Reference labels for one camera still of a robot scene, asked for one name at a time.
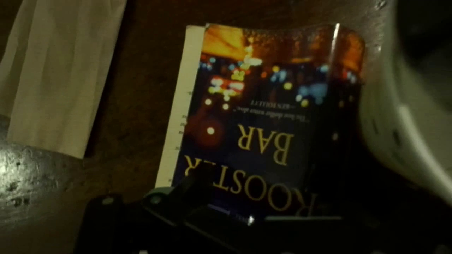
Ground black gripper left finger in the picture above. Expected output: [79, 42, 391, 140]
[73, 162, 258, 254]

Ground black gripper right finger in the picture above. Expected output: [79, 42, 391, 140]
[261, 213, 452, 254]

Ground white dotted paper cup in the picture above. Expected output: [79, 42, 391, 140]
[358, 0, 452, 206]

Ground Rooster Bar paperback book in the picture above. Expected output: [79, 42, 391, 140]
[154, 21, 367, 223]

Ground dark wooden secretary desk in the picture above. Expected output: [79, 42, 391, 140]
[0, 0, 452, 254]

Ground beige folded paper sheet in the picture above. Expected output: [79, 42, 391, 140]
[0, 0, 128, 159]

